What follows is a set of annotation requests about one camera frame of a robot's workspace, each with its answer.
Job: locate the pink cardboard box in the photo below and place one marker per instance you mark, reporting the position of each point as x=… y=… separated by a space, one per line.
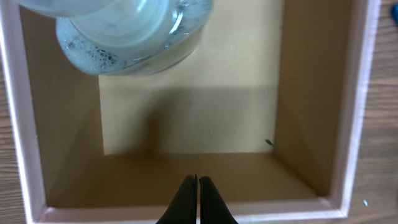
x=265 y=99

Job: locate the clear soap pump bottle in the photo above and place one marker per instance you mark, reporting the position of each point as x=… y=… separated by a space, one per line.
x=114 y=37

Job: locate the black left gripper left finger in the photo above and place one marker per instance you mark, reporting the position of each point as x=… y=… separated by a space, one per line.
x=183 y=207

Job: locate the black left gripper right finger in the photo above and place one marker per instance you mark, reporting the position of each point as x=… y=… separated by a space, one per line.
x=213 y=209

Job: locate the blue disposable razor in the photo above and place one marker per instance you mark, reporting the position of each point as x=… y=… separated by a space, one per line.
x=394 y=13

